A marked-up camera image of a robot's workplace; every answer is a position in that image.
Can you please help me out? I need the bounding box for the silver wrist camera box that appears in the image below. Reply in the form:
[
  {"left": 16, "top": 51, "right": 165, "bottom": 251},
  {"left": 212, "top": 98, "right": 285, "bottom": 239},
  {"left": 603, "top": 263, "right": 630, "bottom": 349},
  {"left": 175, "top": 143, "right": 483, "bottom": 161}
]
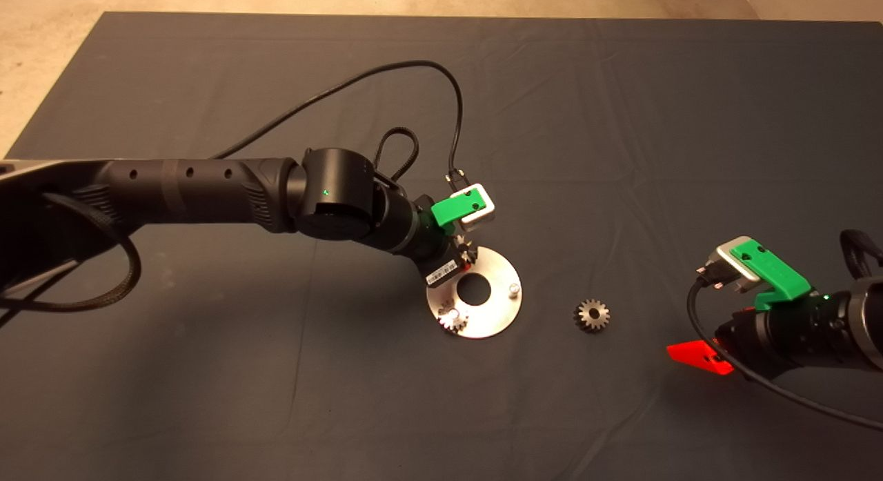
[
  {"left": 715, "top": 236, "right": 763, "bottom": 292},
  {"left": 447, "top": 184, "right": 497, "bottom": 232}
]

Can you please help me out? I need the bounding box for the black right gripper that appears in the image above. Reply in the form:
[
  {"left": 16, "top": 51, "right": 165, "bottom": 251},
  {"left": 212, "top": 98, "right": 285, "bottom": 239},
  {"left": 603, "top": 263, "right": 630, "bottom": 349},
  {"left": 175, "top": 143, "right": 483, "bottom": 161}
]
[{"left": 667, "top": 295, "right": 850, "bottom": 380}]

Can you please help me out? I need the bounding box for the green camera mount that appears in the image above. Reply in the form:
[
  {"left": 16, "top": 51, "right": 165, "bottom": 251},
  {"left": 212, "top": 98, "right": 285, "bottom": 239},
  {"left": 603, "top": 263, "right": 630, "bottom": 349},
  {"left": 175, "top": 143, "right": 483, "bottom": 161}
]
[
  {"left": 730, "top": 237, "right": 813, "bottom": 311},
  {"left": 431, "top": 189, "right": 489, "bottom": 237}
]

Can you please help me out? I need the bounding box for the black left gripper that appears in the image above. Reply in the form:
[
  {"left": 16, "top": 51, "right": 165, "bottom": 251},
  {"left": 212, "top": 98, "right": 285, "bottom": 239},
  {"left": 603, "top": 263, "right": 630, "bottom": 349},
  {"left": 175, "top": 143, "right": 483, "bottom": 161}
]
[{"left": 414, "top": 204, "right": 478, "bottom": 288}]

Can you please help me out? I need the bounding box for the round metal carrier plate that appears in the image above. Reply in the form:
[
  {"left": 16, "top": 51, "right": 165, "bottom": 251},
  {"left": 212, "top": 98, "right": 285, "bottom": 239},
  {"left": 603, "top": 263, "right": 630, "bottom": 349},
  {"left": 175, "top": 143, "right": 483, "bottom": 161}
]
[{"left": 426, "top": 246, "right": 522, "bottom": 340}]

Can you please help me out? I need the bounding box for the dark grey table cloth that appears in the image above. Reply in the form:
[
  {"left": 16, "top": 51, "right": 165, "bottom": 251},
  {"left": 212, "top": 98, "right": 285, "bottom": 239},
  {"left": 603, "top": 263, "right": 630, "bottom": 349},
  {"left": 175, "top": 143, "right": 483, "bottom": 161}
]
[{"left": 3, "top": 10, "right": 883, "bottom": 481}]

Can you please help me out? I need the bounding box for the thick black braided cable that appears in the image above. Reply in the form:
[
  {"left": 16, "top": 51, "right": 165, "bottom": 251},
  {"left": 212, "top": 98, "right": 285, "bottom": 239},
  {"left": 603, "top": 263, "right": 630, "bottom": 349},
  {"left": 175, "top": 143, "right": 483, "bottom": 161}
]
[{"left": 0, "top": 191, "right": 142, "bottom": 313}]

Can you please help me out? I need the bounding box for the black braided cable loop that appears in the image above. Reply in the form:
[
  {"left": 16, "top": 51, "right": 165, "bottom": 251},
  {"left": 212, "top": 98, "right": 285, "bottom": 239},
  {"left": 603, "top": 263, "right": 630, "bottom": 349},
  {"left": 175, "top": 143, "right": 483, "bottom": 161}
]
[
  {"left": 375, "top": 127, "right": 420, "bottom": 181},
  {"left": 840, "top": 228, "right": 883, "bottom": 278}
]

